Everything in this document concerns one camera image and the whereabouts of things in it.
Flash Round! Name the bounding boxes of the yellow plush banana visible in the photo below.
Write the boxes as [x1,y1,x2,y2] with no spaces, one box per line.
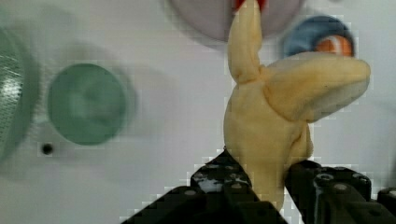
[223,0,371,209]

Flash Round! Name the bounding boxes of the blue bowl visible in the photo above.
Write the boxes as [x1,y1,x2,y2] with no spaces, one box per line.
[283,16,355,58]

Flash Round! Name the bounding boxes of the grey round plate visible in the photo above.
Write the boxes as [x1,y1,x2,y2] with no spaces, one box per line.
[168,0,306,41]

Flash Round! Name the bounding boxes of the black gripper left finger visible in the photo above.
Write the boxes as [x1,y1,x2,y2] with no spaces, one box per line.
[121,151,288,224]

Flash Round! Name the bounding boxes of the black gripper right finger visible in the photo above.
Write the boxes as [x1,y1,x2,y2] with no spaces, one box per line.
[285,161,396,224]

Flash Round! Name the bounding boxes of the green mug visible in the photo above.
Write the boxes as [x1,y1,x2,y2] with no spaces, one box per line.
[47,63,135,146]

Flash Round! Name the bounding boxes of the green oval colander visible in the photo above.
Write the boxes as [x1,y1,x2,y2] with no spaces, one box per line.
[0,27,39,161]

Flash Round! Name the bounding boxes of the orange toy fruit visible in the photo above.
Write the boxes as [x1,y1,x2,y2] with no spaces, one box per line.
[315,35,353,57]

